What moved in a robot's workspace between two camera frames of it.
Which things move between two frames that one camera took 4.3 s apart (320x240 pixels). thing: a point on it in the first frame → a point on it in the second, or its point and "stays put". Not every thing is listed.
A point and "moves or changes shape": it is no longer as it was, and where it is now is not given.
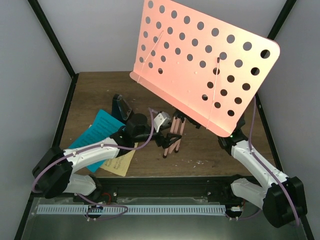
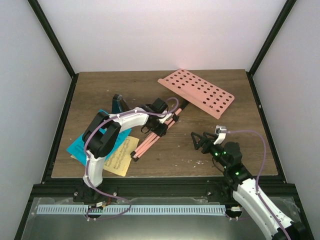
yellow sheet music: [119, 165] stays put
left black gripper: [166, 143] → [160, 131]
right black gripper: [196, 124] → [205, 151]
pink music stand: [203, 67] moves or changes shape
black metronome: [120, 110] stays put
